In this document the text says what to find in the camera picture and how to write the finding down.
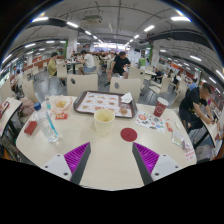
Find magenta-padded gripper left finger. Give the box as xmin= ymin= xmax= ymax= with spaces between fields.
xmin=42 ymin=142 xmax=92 ymax=186

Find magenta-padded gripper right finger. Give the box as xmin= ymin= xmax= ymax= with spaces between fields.
xmin=131 ymin=142 xmax=183 ymax=186

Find clear blue-capped water bottle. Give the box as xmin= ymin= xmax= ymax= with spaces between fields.
xmin=33 ymin=102 xmax=60 ymax=144

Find flat round red coaster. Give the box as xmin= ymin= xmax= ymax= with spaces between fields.
xmin=119 ymin=127 xmax=139 ymax=143

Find clear plastic packet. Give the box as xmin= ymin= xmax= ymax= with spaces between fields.
xmin=171 ymin=130 xmax=186 ymax=150

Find colourful printed leaflet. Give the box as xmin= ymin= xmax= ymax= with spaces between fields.
xmin=134 ymin=110 xmax=167 ymax=134

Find cream paper cup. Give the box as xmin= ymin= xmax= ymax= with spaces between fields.
xmin=93 ymin=108 xmax=116 ymax=137

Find red paper cup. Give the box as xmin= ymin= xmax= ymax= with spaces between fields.
xmin=153 ymin=97 xmax=170 ymax=118

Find red box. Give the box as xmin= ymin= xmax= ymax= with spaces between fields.
xmin=23 ymin=120 xmax=39 ymax=136

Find clear plastic food bag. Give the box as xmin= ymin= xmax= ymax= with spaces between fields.
xmin=49 ymin=95 xmax=74 ymax=116

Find brown tray with paper liner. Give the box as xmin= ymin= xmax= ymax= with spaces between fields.
xmin=73 ymin=90 xmax=138 ymax=119

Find small teal bottle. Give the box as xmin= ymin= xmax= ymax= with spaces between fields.
xmin=44 ymin=97 xmax=53 ymax=111

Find crumpled white napkin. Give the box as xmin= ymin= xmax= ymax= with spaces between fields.
xmin=120 ymin=92 xmax=134 ymax=104

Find pink backpack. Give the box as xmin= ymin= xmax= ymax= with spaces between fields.
xmin=18 ymin=97 xmax=36 ymax=118

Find person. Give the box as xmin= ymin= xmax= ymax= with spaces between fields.
xmin=13 ymin=68 xmax=24 ymax=98
xmin=78 ymin=49 xmax=97 ymax=75
xmin=178 ymin=82 xmax=216 ymax=133
xmin=153 ymin=68 xmax=164 ymax=84
xmin=47 ymin=52 xmax=59 ymax=77
xmin=104 ymin=50 xmax=132 ymax=87
xmin=187 ymin=78 xmax=199 ymax=91

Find cream dining chair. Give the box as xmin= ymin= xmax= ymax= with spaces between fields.
xmin=109 ymin=77 xmax=142 ymax=103
xmin=66 ymin=73 xmax=99 ymax=98

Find neighbouring cream table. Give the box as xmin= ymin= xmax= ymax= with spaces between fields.
xmin=0 ymin=97 xmax=23 ymax=138

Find ceiling air unit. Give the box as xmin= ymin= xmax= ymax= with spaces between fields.
xmin=83 ymin=14 xmax=103 ymax=24

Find ceiling strip lights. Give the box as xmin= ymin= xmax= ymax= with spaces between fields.
xmin=1 ymin=14 xmax=224 ymax=84

